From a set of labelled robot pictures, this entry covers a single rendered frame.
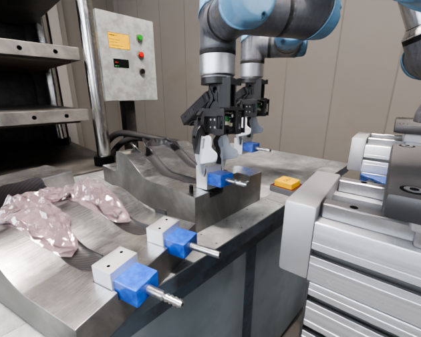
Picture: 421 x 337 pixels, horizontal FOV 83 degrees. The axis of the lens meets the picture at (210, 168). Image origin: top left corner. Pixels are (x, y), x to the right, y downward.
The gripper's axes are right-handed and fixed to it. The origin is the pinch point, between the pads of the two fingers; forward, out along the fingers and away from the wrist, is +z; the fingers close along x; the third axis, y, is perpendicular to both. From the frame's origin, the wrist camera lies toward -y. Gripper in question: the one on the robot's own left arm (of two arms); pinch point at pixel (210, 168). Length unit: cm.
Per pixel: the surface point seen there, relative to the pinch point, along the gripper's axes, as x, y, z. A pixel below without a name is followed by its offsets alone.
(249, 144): 26.6, -7.9, -2.3
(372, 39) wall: 177, -11, -63
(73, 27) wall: 75, -310, -113
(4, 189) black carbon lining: -35.6, -27.8, 3.3
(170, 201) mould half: -6.8, -7.4, 8.5
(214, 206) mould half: -0.7, 1.9, 8.8
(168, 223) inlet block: -16.6, 5.7, 6.4
